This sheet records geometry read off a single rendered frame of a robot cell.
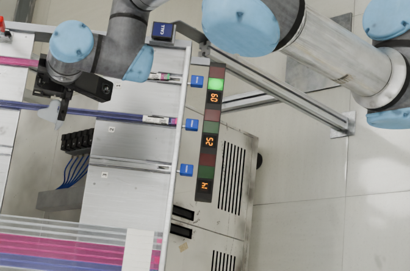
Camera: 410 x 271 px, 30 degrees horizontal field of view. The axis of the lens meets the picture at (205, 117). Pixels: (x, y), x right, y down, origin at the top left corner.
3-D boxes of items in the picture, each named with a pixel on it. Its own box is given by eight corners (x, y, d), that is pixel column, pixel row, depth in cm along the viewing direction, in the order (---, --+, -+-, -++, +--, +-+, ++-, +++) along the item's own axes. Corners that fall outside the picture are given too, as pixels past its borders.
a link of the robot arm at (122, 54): (160, 24, 146) (103, 10, 143) (151, 78, 143) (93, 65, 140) (151, 38, 153) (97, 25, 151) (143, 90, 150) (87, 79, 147)
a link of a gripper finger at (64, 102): (57, 110, 166) (64, 78, 162) (65, 112, 167) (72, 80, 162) (55, 123, 163) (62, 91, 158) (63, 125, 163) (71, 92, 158)
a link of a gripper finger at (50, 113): (34, 124, 168) (41, 91, 163) (61, 130, 169) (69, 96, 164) (32, 133, 165) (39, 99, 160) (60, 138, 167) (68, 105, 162)
